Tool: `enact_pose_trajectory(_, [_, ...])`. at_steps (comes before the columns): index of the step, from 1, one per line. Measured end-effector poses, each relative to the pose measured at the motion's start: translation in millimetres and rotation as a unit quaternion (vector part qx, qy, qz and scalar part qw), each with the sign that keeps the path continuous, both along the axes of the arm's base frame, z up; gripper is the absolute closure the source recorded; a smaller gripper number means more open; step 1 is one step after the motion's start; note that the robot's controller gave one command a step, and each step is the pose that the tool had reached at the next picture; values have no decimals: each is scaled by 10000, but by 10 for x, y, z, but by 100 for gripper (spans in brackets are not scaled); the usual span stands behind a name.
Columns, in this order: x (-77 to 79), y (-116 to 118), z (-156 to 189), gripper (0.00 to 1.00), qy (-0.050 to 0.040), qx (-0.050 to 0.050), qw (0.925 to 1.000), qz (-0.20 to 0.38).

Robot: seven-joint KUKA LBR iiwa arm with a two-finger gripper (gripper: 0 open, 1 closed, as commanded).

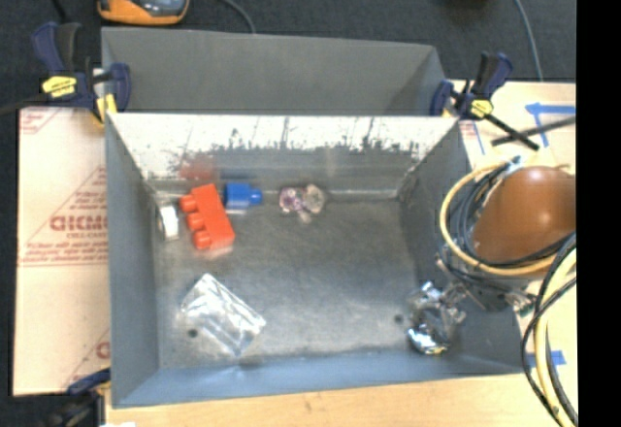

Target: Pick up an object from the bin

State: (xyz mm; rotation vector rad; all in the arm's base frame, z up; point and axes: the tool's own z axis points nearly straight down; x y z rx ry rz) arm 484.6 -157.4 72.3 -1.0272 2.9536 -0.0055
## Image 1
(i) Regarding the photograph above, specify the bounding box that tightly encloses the crumpled silver foil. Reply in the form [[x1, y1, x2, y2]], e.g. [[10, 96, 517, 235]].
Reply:
[[405, 279, 468, 357]]

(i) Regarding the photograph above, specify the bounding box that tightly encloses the grey metal bin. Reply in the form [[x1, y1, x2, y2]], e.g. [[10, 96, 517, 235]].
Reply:
[[100, 26, 529, 410]]

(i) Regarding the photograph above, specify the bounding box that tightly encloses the purple and grey toy animal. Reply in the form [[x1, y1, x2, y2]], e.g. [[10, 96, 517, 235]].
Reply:
[[277, 182, 328, 224]]

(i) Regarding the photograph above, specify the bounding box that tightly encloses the clear plastic packet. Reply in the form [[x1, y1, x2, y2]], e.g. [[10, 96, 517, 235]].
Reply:
[[180, 273, 268, 358]]

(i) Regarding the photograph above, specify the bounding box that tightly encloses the blue toy building brick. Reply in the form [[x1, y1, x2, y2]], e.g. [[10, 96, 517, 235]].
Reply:
[[222, 181, 264, 212]]

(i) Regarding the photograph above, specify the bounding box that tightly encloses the orange toy building brick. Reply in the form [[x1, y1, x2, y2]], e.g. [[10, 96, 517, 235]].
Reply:
[[178, 182, 237, 252]]

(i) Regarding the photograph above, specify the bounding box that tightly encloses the small white block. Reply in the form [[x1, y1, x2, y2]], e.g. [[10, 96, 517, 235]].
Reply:
[[158, 204, 181, 243]]

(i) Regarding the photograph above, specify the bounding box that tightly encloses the brown cardboard board red print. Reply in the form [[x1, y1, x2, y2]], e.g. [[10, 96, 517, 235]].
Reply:
[[11, 106, 114, 398]]

